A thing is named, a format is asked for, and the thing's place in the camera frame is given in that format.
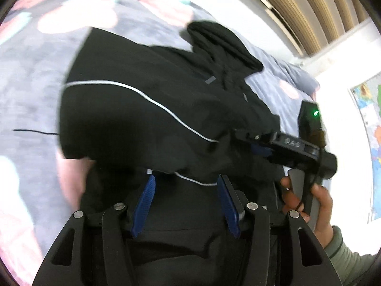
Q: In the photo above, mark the black jacket with white piping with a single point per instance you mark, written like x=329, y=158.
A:
x=134, y=119

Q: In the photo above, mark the wall map poster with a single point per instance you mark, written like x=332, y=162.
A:
x=369, y=143

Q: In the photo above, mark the striped brown window blind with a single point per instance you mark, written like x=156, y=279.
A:
x=300, y=9

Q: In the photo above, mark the person's right forearm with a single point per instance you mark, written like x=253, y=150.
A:
x=348, y=262

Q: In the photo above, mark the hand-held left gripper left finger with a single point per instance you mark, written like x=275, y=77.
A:
x=144, y=202

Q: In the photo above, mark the person's right hand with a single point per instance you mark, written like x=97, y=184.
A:
x=323, y=211

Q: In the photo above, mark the grey floral blanket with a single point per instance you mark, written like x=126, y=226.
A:
x=29, y=80

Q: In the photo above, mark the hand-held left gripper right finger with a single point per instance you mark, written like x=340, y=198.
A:
x=227, y=205

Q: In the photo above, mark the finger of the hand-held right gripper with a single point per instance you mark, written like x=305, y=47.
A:
x=256, y=146

